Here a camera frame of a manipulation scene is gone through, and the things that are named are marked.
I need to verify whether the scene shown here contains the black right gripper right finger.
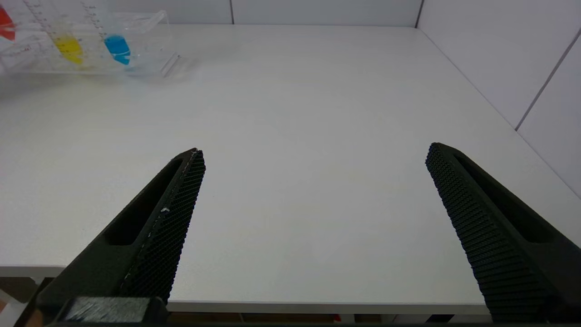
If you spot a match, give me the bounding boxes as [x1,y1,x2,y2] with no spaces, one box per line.
[425,142,581,324]

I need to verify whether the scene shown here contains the red pigment test tube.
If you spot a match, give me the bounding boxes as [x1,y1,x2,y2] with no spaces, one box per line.
[0,4,17,42]

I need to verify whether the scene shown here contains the blue pigment test tube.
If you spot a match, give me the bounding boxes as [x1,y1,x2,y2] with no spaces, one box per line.
[81,0,132,66]

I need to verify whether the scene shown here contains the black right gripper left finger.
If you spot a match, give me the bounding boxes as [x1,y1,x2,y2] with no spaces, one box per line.
[35,147,207,315]

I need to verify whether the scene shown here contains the clear acrylic test tube rack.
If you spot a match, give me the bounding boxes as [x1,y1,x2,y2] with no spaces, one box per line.
[0,9,181,77]

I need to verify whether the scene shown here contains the yellow pigment test tube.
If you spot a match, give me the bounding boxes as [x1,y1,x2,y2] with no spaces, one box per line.
[24,0,85,65]

